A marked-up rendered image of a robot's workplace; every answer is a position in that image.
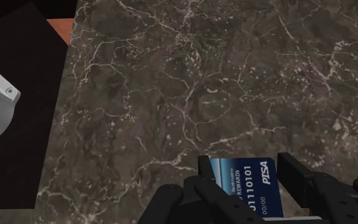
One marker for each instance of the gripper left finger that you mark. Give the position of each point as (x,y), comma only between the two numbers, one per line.
(216,198)

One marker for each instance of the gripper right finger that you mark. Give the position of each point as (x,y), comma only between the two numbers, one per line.
(324,192)

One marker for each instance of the blue bank card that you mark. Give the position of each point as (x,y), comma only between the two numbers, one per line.
(253,186)

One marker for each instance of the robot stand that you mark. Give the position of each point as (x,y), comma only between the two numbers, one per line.
(20,124)

